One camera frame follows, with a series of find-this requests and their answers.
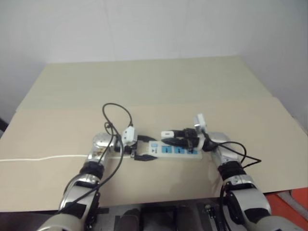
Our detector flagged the white power strip cord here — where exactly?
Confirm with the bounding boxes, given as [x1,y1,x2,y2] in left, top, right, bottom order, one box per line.
[0,154,90,162]

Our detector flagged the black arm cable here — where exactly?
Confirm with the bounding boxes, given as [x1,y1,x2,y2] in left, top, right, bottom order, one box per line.
[56,103,135,215]
[206,135,263,172]

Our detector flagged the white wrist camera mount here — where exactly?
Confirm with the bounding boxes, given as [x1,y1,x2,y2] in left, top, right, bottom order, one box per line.
[121,128,140,147]
[192,113,208,150]

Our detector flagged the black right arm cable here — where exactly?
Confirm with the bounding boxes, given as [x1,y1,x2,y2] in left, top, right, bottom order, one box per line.
[206,135,263,172]

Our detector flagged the dark object at wall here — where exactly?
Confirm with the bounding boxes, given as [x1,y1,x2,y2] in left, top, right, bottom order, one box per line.
[0,117,8,136]

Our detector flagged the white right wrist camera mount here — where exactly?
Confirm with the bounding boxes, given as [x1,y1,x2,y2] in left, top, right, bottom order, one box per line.
[192,113,208,150]

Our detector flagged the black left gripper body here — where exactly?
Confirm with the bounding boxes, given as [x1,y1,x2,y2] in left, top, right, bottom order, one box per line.
[124,141,141,159]

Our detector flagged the white charger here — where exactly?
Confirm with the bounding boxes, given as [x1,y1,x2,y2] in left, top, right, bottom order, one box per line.
[160,130,176,139]

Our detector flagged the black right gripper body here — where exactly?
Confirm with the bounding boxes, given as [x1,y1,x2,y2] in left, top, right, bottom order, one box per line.
[181,128,202,150]

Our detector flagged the orange object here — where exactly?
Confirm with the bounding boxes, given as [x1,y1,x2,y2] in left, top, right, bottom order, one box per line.
[264,188,308,230]

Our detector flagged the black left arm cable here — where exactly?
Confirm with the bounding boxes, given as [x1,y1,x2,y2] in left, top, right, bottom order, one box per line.
[56,103,135,215]

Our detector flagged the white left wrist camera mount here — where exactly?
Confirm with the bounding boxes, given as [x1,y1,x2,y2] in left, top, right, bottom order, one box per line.
[121,128,140,147]

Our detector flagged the white power strip blue sockets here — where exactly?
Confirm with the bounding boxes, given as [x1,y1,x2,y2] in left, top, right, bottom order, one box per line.
[148,140,203,161]

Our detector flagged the dark rounded shape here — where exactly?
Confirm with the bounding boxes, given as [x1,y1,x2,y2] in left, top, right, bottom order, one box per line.
[119,208,141,231]

